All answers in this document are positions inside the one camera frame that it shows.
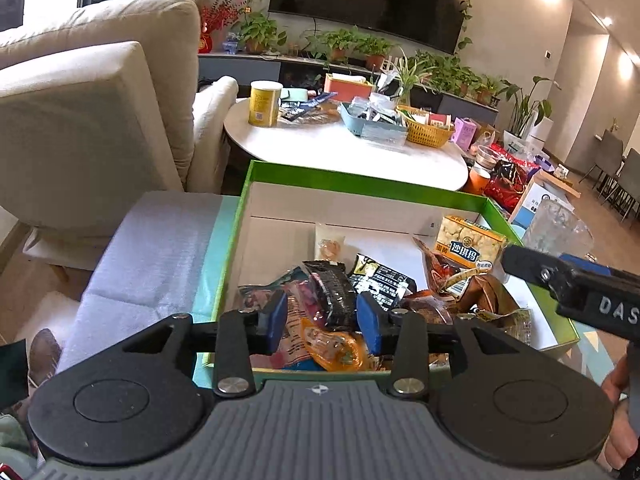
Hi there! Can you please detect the purple snack packet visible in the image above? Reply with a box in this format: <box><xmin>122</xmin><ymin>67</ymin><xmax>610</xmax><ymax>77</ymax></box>
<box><xmin>282</xmin><ymin>280</ymin><xmax>326</xmax><ymax>332</ymax></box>

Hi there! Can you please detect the yellow wicker basket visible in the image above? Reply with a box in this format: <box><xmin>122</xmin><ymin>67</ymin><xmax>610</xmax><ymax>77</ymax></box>
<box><xmin>400</xmin><ymin>105</ymin><xmax>455</xmax><ymax>148</ymax></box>

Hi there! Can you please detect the orange cup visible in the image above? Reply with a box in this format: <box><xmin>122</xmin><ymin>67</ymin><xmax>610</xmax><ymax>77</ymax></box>
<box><xmin>462</xmin><ymin>167</ymin><xmax>492</xmax><ymax>196</ymax></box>

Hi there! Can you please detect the row of potted plants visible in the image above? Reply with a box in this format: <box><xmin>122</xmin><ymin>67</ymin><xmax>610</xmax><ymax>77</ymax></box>
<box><xmin>235</xmin><ymin>10</ymin><xmax>503</xmax><ymax>106</ymax></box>

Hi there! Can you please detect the round white table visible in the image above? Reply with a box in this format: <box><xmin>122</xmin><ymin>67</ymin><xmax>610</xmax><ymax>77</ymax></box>
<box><xmin>222</xmin><ymin>97</ymin><xmax>469</xmax><ymax>192</ymax></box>

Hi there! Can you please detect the white blue cardboard box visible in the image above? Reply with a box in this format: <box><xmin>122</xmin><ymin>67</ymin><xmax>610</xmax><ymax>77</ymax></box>
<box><xmin>507</xmin><ymin>170</ymin><xmax>576</xmax><ymax>231</ymax></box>

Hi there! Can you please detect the black gold snack packet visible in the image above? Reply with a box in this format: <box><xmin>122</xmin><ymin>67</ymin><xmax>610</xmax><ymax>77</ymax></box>
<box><xmin>348</xmin><ymin>253</ymin><xmax>417</xmax><ymax>311</ymax></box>

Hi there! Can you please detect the large leafy floor plant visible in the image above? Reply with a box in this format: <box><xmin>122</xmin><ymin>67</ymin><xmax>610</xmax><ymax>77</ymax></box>
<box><xmin>497</xmin><ymin>76</ymin><xmax>556</xmax><ymax>136</ymax></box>

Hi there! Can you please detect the orange box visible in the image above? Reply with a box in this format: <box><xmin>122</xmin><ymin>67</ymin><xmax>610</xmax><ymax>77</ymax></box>
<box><xmin>324</xmin><ymin>72</ymin><xmax>376</xmax><ymax>101</ymax></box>

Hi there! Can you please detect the yellow canister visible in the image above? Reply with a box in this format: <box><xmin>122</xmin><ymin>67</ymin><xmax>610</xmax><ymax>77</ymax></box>
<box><xmin>248</xmin><ymin>80</ymin><xmax>282</xmax><ymax>128</ymax></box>

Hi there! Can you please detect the orange brown snack packet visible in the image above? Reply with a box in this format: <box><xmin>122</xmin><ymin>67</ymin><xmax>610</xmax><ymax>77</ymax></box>
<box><xmin>400</xmin><ymin>294</ymin><xmax>455</xmax><ymax>326</ymax></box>

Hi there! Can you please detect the spider plant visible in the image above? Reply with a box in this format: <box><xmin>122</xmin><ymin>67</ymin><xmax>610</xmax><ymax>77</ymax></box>
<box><xmin>385</xmin><ymin>50</ymin><xmax>436</xmax><ymax>108</ymax></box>

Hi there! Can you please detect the glass pitcher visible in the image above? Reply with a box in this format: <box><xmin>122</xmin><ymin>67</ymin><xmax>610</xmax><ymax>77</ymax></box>
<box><xmin>520</xmin><ymin>197</ymin><xmax>596</xmax><ymax>263</ymax></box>

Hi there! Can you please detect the white air purifier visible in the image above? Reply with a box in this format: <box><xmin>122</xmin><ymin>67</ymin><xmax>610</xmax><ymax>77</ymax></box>
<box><xmin>530</xmin><ymin>117</ymin><xmax>555</xmax><ymax>143</ymax></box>

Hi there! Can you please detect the blue plastic basket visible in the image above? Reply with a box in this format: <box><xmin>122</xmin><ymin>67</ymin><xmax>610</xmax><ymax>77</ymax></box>
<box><xmin>340</xmin><ymin>96</ymin><xmax>408</xmax><ymax>148</ymax></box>

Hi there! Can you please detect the person's right hand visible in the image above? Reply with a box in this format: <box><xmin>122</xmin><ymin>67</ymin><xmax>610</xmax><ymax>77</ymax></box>
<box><xmin>600</xmin><ymin>342</ymin><xmax>633</xmax><ymax>472</ymax></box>

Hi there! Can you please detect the purple box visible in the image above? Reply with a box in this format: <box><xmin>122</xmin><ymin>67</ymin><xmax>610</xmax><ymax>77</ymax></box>
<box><xmin>450</xmin><ymin>117</ymin><xmax>478</xmax><ymax>151</ymax></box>

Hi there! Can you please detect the dark blue packet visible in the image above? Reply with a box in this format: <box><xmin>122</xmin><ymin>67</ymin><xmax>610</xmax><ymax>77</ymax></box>
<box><xmin>280</xmin><ymin>92</ymin><xmax>338</xmax><ymax>121</ymax></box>

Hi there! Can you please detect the red flower arrangement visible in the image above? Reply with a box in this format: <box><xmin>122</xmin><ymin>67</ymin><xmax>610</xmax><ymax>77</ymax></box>
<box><xmin>199</xmin><ymin>0</ymin><xmax>246</xmax><ymax>55</ymax></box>

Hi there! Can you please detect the beige sofa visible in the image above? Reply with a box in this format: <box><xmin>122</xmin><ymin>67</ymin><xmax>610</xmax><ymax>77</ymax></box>
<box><xmin>0</xmin><ymin>0</ymin><xmax>240</xmax><ymax>266</ymax></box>

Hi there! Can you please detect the dark bag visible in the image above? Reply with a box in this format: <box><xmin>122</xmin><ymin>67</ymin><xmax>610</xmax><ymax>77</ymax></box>
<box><xmin>0</xmin><ymin>340</ymin><xmax>30</xmax><ymax>413</ymax></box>

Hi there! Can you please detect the brown shoe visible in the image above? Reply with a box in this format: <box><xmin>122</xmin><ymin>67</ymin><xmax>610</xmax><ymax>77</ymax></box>
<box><xmin>29</xmin><ymin>329</ymin><xmax>62</xmax><ymax>386</ymax></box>

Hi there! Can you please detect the long beige snack packet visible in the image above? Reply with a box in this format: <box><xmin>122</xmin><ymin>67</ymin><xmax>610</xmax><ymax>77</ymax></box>
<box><xmin>314</xmin><ymin>222</ymin><xmax>347</xmax><ymax>263</ymax></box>

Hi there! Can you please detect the grey green snack packet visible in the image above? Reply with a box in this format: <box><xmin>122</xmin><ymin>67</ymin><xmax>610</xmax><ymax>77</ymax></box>
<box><xmin>239</xmin><ymin>267</ymin><xmax>310</xmax><ymax>315</ymax></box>

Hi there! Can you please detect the green cardboard box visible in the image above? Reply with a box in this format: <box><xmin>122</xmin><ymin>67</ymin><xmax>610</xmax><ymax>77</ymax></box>
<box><xmin>192</xmin><ymin>159</ymin><xmax>581</xmax><ymax>391</ymax></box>

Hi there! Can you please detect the yellow snack pack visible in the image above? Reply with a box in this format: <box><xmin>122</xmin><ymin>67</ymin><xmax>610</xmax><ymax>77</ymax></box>
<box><xmin>434</xmin><ymin>214</ymin><xmax>509</xmax><ymax>275</ymax></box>

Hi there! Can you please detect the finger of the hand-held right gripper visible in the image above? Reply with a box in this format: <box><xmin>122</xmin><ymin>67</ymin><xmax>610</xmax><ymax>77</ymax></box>
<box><xmin>501</xmin><ymin>244</ymin><xmax>568</xmax><ymax>293</ymax></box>
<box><xmin>559</xmin><ymin>254</ymin><xmax>613</xmax><ymax>277</ymax></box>

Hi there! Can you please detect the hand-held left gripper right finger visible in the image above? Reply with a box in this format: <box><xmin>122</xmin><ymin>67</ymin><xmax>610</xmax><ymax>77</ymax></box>
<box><xmin>355</xmin><ymin>290</ymin><xmax>521</xmax><ymax>397</ymax></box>

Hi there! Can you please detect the red white snack packet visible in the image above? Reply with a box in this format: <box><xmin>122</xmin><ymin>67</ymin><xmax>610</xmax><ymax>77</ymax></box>
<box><xmin>414</xmin><ymin>236</ymin><xmax>502</xmax><ymax>307</ymax></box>

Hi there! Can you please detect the grey dining chair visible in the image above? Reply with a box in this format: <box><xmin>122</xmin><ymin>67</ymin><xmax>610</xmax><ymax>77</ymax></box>
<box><xmin>582</xmin><ymin>129</ymin><xmax>626</xmax><ymax>196</ymax></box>
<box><xmin>607</xmin><ymin>147</ymin><xmax>640</xmax><ymax>223</ymax></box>

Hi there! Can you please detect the dark television cabinet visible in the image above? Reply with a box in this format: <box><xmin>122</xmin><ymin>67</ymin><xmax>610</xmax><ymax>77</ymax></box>
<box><xmin>197</xmin><ymin>52</ymin><xmax>501</xmax><ymax>116</ymax></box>

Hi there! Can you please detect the red snack bag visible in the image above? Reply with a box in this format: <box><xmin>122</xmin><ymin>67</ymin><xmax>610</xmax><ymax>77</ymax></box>
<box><xmin>482</xmin><ymin>157</ymin><xmax>528</xmax><ymax>213</ymax></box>

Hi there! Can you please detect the orange red snack packet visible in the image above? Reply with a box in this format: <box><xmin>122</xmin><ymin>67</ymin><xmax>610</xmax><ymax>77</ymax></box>
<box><xmin>300</xmin><ymin>325</ymin><xmax>373</xmax><ymax>372</ymax></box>

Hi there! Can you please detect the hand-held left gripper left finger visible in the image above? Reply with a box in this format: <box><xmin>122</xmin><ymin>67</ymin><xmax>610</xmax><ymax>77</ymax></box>
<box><xmin>121</xmin><ymin>289</ymin><xmax>290</xmax><ymax>397</ymax></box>

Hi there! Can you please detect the brown shiny snack packet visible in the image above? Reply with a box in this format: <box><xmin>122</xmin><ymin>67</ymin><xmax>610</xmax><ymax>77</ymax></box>
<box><xmin>452</xmin><ymin>275</ymin><xmax>521</xmax><ymax>320</ymax></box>

